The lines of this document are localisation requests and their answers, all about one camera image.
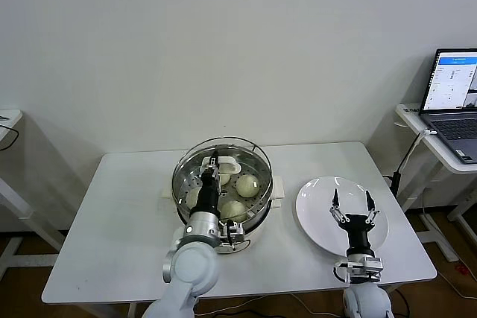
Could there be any grey open laptop bright screen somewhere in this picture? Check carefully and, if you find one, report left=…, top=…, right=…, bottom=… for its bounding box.
left=420, top=48, right=477, bottom=165

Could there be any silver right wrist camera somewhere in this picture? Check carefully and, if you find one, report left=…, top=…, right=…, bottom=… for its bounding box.
left=333, top=254, right=385, bottom=284

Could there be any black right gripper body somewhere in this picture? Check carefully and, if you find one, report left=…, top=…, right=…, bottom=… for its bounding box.
left=342, top=212, right=376, bottom=258

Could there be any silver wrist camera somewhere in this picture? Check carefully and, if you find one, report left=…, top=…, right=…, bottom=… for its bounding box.
left=218, top=220, right=249, bottom=254
left=333, top=254, right=385, bottom=284

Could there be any white laptop usb cable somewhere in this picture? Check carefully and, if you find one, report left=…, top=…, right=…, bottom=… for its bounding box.
left=397, top=130, right=439, bottom=176

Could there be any black cylindrical cable adapter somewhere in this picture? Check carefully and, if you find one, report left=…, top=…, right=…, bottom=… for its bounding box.
left=383, top=171, right=402, bottom=200

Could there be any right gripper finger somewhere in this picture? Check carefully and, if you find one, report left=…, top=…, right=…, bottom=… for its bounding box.
left=364, top=190, right=382, bottom=227
left=327, top=188, right=350, bottom=227

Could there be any white side table with cable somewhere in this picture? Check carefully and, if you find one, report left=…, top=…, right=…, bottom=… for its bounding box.
left=0, top=109, right=67, bottom=270

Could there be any perforated steel steamer basket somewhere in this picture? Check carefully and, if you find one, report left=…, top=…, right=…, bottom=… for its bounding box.
left=171, top=145, right=275, bottom=230

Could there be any white side table with laptop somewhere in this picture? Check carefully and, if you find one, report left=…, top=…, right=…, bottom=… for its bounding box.
left=394, top=103, right=477, bottom=264

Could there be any round glass pot lid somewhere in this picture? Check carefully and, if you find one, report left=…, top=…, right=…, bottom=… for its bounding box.
left=171, top=136, right=273, bottom=218

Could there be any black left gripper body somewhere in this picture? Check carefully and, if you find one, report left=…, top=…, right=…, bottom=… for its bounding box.
left=195, top=171, right=223, bottom=214

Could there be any black looped cable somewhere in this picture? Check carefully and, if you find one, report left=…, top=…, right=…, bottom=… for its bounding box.
left=0, top=125, right=22, bottom=152

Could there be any white round plate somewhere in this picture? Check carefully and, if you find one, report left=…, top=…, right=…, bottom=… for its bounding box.
left=295, top=176, right=391, bottom=259

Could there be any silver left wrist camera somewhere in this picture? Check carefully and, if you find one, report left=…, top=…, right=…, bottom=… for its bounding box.
left=218, top=220, right=249, bottom=254

